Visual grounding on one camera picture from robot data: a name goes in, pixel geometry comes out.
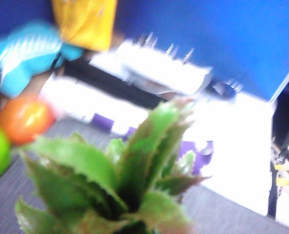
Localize orange toy fruit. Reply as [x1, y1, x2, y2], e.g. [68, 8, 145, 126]
[0, 98, 55, 146]

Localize purple and white cloth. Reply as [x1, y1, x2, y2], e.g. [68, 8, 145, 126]
[39, 73, 214, 176]

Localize yellow toy pineapple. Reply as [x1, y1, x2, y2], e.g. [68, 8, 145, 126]
[14, 97, 212, 234]

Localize white dish rack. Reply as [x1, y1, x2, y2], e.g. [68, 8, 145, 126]
[89, 31, 213, 96]

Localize yellow paper bag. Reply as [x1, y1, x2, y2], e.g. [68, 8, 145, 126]
[51, 0, 117, 52]

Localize black tripod stand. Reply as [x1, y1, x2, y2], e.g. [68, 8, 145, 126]
[267, 92, 289, 217]

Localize flat black case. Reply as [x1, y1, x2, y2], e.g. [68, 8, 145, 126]
[63, 58, 169, 108]

